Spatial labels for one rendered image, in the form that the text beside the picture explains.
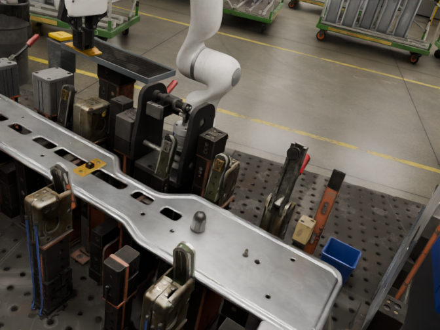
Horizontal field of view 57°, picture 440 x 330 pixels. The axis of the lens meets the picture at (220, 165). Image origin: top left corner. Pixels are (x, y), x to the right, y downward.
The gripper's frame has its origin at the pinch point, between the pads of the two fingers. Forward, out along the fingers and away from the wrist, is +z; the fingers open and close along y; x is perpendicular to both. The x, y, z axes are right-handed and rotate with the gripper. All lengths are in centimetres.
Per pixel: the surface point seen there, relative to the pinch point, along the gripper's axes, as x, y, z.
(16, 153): -14.3, 9.9, 33.4
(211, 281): 48, 8, 32
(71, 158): -5.3, 0.0, 34.3
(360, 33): -117, -665, 119
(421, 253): 79, -19, 21
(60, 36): -47, -28, 18
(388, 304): 78, -4, 24
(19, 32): -244, -133, 91
